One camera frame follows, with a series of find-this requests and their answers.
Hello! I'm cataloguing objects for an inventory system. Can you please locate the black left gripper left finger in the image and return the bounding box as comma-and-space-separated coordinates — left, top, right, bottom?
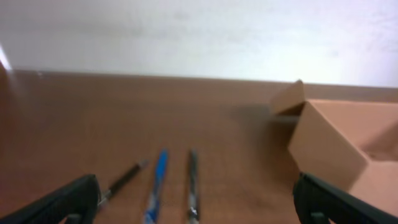
1, 174, 100, 224

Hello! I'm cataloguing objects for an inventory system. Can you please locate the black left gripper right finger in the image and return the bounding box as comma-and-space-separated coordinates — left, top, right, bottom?
293, 172, 397, 224

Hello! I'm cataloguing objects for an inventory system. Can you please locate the brown cardboard box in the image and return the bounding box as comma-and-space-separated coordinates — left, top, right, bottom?
270, 80, 397, 215

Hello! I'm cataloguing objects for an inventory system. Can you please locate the blue pen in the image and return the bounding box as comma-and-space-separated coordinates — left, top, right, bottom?
143, 148, 169, 224

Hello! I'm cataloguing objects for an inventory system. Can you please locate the black slim pen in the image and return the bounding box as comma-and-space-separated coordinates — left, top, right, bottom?
98, 160, 148, 210

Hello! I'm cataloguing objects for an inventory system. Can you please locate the dark grey pen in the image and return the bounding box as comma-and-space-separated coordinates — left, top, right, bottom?
188, 149, 200, 224

